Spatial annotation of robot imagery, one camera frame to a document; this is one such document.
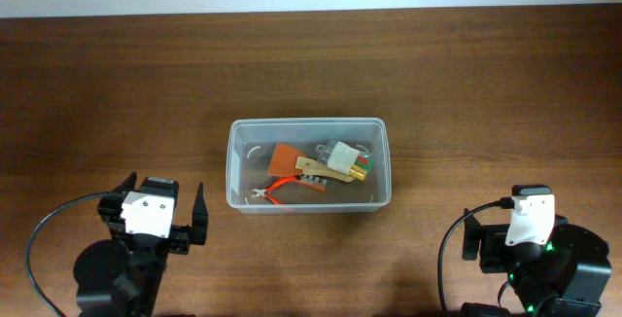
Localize clear plastic container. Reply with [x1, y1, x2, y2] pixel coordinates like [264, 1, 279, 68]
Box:
[226, 118, 392, 214]

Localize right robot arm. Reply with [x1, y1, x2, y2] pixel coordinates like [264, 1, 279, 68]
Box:
[462, 215, 612, 316]

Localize left black cable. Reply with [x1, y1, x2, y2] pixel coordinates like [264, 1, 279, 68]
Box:
[24, 191, 116, 317]

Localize red handled pliers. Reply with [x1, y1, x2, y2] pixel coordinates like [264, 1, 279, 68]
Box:
[251, 176, 300, 205]

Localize orange scraper wooden handle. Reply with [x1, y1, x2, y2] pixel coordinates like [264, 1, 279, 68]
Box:
[267, 143, 354, 183]

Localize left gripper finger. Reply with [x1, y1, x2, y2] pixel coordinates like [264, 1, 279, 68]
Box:
[190, 183, 209, 245]
[112, 172, 137, 195]

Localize orange socket bit rail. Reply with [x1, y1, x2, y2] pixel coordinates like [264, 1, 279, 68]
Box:
[297, 174, 328, 193]

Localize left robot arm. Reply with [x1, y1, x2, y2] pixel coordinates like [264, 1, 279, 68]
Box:
[73, 173, 209, 317]

